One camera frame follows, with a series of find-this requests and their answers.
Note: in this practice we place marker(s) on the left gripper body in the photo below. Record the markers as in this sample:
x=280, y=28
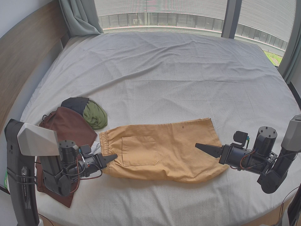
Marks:
x=91, y=165

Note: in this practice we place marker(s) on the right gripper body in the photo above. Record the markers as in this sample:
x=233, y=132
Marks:
x=232, y=156

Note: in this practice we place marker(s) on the mustard yellow shorts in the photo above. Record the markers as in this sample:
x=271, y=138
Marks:
x=164, y=154

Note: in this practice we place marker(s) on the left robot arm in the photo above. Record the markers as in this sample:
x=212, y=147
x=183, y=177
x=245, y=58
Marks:
x=37, y=140

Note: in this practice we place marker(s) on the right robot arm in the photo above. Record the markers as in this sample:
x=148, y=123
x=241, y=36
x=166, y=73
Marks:
x=268, y=140

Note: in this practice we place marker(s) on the white garment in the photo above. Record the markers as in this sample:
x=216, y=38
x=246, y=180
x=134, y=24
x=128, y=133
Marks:
x=96, y=147

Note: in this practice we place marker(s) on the brown shorts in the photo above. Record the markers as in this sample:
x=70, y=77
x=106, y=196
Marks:
x=70, y=126

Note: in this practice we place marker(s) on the olive green garment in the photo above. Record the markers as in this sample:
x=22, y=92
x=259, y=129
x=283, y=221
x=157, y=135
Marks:
x=95, y=116

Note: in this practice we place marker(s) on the black garment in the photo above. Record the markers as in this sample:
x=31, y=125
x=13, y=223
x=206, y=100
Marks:
x=74, y=105

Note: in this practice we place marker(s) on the bed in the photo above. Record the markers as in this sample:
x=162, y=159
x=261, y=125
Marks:
x=164, y=79

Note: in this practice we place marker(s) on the grey-green curtain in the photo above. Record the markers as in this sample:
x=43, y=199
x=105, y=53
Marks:
x=75, y=15

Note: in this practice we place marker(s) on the window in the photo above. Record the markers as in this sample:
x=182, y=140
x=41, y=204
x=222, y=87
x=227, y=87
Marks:
x=164, y=6

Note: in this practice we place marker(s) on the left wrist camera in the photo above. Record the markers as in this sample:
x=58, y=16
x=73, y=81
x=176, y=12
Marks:
x=85, y=149

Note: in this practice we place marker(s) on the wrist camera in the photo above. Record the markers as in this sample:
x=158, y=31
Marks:
x=240, y=138
x=85, y=149

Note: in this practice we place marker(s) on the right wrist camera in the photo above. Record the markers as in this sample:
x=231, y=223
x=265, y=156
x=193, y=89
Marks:
x=240, y=138

